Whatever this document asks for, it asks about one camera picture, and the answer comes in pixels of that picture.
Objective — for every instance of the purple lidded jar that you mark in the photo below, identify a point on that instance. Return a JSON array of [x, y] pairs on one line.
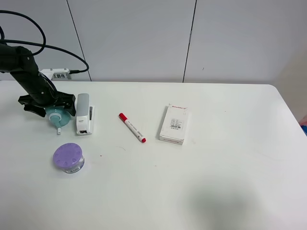
[[69, 158]]

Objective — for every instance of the red white marker pen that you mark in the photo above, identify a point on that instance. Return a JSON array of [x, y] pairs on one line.
[[132, 128]]

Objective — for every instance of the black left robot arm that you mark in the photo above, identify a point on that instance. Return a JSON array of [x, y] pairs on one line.
[[19, 62]]

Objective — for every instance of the colourful object at edge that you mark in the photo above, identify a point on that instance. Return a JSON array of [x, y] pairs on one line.
[[303, 124]]

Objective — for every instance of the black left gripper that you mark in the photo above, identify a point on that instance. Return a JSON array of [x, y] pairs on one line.
[[36, 100]]

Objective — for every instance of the white grey stapler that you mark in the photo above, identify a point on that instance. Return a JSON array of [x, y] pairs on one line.
[[84, 115]]

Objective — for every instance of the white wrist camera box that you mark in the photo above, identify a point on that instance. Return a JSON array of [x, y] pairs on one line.
[[57, 74]]

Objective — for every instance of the white cardboard box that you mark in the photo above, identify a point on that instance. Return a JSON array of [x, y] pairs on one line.
[[174, 125]]

